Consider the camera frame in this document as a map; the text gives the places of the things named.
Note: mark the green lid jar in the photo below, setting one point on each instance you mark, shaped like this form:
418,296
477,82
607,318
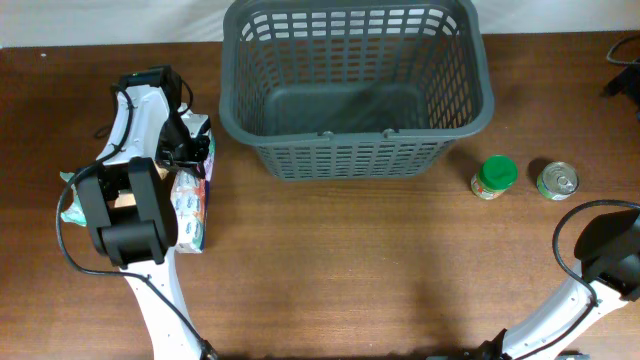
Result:
496,175

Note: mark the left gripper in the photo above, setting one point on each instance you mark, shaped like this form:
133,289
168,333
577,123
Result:
192,158

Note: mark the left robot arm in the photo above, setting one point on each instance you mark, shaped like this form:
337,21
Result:
140,241

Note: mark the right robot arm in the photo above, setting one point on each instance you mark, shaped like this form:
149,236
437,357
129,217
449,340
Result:
604,278

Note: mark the brown paper pouch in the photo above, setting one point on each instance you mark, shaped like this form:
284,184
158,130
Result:
125,196

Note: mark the teal snack wrapper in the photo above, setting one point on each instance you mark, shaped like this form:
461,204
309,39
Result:
74,213

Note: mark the small tin can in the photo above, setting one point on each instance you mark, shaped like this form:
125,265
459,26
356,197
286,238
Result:
558,181

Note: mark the grey plastic shopping basket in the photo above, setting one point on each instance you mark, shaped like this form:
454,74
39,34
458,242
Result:
324,90

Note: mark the multipack of tissue packets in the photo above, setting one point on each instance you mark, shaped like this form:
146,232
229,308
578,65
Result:
189,197

